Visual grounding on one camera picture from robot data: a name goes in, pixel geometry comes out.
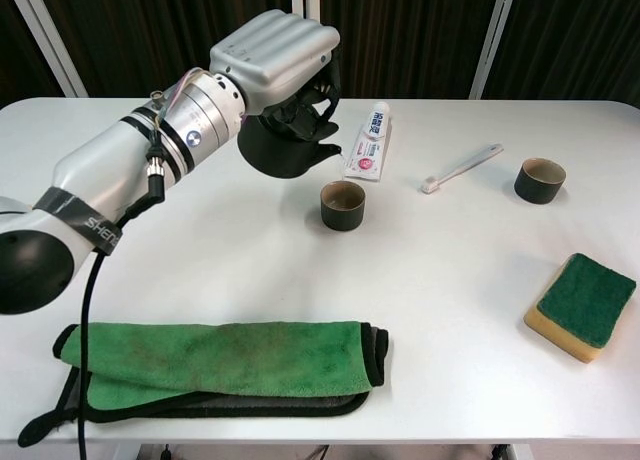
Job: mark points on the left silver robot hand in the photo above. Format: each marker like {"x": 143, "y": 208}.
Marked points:
{"x": 275, "y": 60}

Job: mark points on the black teapot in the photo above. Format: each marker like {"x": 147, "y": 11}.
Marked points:
{"x": 280, "y": 157}

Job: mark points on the small dark ceramic cup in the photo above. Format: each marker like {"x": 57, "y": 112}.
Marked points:
{"x": 537, "y": 192}
{"x": 342, "y": 217}

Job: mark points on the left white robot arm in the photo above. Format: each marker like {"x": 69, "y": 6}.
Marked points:
{"x": 100, "y": 160}

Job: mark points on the black pleated curtain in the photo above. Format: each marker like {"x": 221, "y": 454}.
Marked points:
{"x": 150, "y": 30}

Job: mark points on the white toothpaste tube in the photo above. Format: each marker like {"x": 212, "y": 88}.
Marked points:
{"x": 367, "y": 152}

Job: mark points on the white toothbrush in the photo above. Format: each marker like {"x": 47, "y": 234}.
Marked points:
{"x": 462, "y": 167}

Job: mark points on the green folded microfibre cloth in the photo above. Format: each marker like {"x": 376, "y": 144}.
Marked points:
{"x": 225, "y": 355}

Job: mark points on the yellow green scouring sponge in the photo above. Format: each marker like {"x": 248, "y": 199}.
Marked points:
{"x": 582, "y": 297}

